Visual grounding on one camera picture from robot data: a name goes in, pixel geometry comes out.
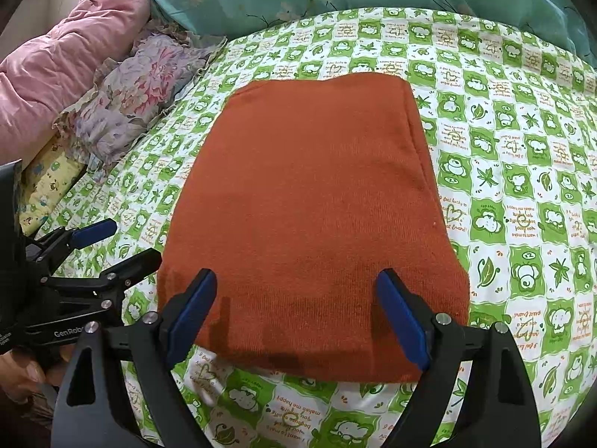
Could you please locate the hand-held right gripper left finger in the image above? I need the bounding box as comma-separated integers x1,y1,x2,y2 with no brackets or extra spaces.
49,268,218,448

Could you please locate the person's left hand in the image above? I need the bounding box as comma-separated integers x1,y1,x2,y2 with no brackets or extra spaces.
0,350,71,407

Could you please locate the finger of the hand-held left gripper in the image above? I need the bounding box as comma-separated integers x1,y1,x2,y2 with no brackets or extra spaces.
28,218,118,263
40,248,163,300

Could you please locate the pink floral ruffled pillow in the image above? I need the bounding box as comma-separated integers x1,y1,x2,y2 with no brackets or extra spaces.
53,32,229,174

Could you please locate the yellow printed pillow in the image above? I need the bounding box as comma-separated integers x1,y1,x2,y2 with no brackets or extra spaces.
19,144,87,239

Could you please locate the green checkered bed sheet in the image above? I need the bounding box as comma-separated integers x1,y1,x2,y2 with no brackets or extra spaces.
35,7,597,448

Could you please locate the pink quilt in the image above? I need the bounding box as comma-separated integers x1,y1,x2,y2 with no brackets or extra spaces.
0,0,156,165

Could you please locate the orange knit sweater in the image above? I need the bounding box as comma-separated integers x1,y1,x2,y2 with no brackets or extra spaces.
157,75,471,383

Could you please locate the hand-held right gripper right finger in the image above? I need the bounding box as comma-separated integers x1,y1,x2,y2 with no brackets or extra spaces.
375,268,544,448

